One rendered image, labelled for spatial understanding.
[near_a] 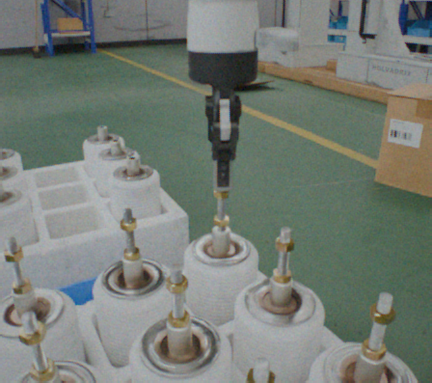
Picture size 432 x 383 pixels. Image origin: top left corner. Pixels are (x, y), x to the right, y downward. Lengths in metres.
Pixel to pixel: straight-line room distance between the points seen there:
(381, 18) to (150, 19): 4.34
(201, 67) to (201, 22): 0.04
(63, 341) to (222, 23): 0.35
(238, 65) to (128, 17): 6.16
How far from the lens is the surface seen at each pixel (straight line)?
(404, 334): 0.83
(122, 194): 0.74
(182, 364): 0.38
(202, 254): 0.51
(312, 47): 3.57
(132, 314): 0.46
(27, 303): 0.45
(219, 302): 0.52
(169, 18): 6.76
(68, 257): 0.72
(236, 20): 0.41
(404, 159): 1.38
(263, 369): 0.26
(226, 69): 0.41
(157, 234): 0.75
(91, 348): 0.51
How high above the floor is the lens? 0.54
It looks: 22 degrees down
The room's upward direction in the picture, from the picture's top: straight up
